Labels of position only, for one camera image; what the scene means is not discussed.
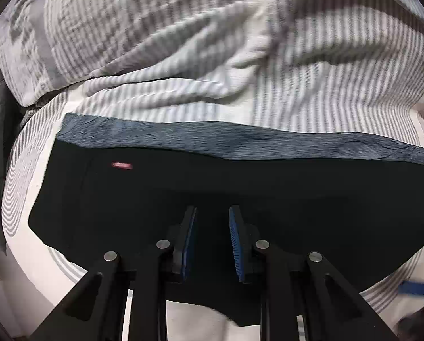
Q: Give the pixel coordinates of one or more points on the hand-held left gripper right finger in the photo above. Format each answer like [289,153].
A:
[237,252]

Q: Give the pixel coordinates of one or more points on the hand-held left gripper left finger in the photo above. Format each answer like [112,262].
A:
[187,252]

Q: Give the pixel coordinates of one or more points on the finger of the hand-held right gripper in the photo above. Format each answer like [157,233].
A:
[419,288]
[421,321]

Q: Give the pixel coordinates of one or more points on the black pants blue-grey lining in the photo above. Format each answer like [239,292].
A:
[126,202]

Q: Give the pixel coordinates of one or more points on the white grey-striped bed sheet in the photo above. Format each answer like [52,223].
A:
[30,241]

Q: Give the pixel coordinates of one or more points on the grey striped duvet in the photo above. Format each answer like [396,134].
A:
[162,35]

